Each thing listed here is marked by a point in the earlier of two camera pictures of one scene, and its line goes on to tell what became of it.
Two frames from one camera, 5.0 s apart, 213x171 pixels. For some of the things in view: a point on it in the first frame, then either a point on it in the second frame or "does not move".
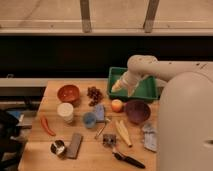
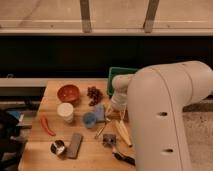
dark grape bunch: (95, 94) does not move
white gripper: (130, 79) -> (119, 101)
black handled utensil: (128, 159) does not move
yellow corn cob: (124, 131) does not move
